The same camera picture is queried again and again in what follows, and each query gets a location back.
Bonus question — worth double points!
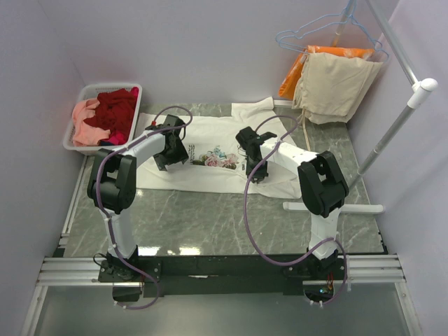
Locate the white floral print t-shirt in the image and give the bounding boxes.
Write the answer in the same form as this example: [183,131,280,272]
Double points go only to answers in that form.
[136,97,286,194]

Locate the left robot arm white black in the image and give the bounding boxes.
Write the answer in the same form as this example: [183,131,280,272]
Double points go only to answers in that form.
[87,114,191,281]

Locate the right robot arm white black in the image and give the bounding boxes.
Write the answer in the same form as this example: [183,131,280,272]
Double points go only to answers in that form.
[236,127,349,279]

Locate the orange hanging garment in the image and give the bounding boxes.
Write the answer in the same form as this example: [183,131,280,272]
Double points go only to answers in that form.
[278,45,375,100]

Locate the dark red garment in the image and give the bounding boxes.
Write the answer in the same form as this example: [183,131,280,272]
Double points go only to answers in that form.
[84,89,137,139]

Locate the white plastic laundry basket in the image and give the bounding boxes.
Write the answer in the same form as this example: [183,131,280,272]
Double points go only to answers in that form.
[63,82,143,155]

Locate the pink garment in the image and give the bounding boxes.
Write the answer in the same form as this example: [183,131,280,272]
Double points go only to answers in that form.
[71,98,111,147]

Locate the beige hanging garment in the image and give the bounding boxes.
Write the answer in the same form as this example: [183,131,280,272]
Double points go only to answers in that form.
[292,52,382,125]

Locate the silver white clothes rack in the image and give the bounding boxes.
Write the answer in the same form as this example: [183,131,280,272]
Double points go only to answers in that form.
[272,0,439,215]

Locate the aluminium black mounting rail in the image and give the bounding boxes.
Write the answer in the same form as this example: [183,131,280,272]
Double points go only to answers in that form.
[36,251,405,304]

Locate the blue wire hanger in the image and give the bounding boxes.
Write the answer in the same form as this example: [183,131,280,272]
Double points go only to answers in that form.
[349,8,389,62]
[275,0,356,51]

